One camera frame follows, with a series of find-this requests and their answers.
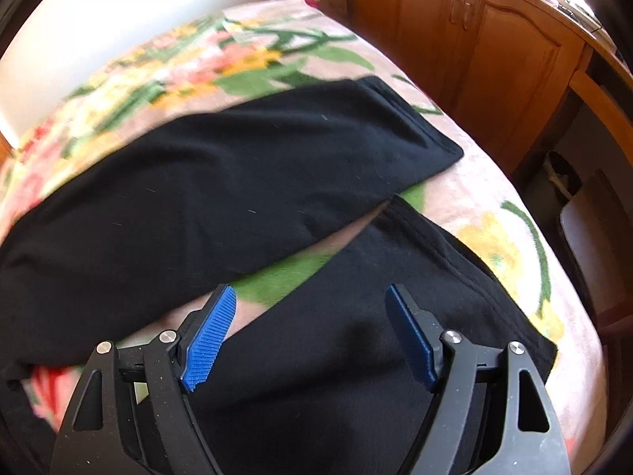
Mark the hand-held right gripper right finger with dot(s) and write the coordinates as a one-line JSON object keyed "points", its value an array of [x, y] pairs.
{"points": [[413, 341]]}

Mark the wooden cabinet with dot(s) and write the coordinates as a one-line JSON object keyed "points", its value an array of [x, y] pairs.
{"points": [[494, 59]]}

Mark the floral blanket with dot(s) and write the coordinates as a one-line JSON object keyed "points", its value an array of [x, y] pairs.
{"points": [[494, 198]]}

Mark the grey seat chair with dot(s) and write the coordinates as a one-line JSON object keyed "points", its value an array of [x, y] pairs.
{"points": [[593, 237]]}

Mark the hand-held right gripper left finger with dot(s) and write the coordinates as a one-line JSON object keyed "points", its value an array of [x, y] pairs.
{"points": [[210, 336]]}

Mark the black pants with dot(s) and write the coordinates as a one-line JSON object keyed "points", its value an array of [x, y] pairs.
{"points": [[247, 173]]}

